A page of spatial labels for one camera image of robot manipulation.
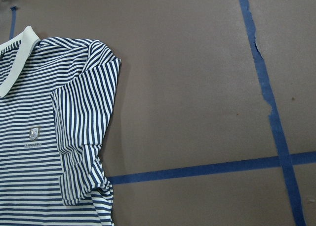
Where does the navy white striped polo shirt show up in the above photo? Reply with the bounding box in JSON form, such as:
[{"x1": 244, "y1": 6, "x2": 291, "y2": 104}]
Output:
[{"x1": 0, "y1": 26, "x2": 121, "y2": 226}]

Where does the brown table cover mat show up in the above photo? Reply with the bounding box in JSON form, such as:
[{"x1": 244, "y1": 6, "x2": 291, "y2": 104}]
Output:
[{"x1": 0, "y1": 0, "x2": 316, "y2": 226}]

